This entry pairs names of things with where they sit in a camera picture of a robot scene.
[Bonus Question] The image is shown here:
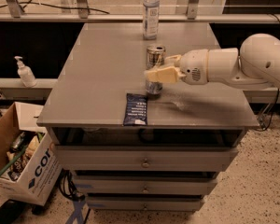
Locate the white pump dispenser bottle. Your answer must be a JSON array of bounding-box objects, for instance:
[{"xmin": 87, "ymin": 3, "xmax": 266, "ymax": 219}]
[{"xmin": 14, "ymin": 56, "xmax": 36, "ymax": 87}]

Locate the grey drawer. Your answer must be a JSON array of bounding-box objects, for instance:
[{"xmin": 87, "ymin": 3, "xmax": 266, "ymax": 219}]
[
  {"xmin": 73, "ymin": 175, "xmax": 217, "ymax": 195},
  {"xmin": 53, "ymin": 145, "xmax": 238, "ymax": 172},
  {"xmin": 86, "ymin": 197, "xmax": 203, "ymax": 212}
]

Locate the middle grey drawer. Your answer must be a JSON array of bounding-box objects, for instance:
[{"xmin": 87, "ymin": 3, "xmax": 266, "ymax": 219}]
[{"xmin": 73, "ymin": 175, "xmax": 217, "ymax": 195}]

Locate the top grey drawer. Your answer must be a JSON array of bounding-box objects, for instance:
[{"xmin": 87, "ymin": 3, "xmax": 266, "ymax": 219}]
[{"xmin": 53, "ymin": 145, "xmax": 238, "ymax": 172}]

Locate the silver redbull can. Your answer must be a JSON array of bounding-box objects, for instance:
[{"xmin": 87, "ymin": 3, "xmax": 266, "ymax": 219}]
[{"xmin": 146, "ymin": 44, "xmax": 166, "ymax": 95}]

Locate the bottom grey drawer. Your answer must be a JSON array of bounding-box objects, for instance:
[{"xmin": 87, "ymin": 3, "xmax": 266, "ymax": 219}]
[{"xmin": 86, "ymin": 197, "xmax": 203, "ymax": 212}]

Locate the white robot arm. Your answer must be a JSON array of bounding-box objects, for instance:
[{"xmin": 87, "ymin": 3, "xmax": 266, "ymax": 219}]
[{"xmin": 145, "ymin": 34, "xmax": 280, "ymax": 90}]

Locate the clear plastic water bottle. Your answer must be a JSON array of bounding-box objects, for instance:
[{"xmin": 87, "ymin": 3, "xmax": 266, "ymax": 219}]
[{"xmin": 143, "ymin": 0, "xmax": 160, "ymax": 40}]

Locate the green stick in box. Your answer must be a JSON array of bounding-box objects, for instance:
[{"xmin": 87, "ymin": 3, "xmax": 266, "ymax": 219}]
[{"xmin": 0, "ymin": 145, "xmax": 28, "ymax": 176}]

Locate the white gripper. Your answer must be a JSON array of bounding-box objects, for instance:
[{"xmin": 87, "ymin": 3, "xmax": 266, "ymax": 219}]
[{"xmin": 145, "ymin": 49, "xmax": 208, "ymax": 85}]

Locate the grey drawer cabinet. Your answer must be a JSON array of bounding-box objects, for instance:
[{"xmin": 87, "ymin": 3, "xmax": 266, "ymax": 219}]
[{"xmin": 38, "ymin": 23, "xmax": 257, "ymax": 201}]

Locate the blue rxbar blueberry wrapper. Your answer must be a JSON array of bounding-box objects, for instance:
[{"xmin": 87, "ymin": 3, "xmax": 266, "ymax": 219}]
[{"xmin": 123, "ymin": 93, "xmax": 147, "ymax": 126}]

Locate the black cable on floor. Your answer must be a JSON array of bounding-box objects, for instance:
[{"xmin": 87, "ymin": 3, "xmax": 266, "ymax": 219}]
[{"xmin": 58, "ymin": 170, "xmax": 87, "ymax": 203}]

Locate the white cardboard box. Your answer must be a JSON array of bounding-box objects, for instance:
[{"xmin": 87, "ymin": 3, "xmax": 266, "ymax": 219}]
[{"xmin": 0, "ymin": 102, "xmax": 62, "ymax": 206}]

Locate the metal railing frame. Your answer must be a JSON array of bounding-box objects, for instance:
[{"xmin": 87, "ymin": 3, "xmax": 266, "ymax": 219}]
[{"xmin": 0, "ymin": 0, "xmax": 280, "ymax": 24}]

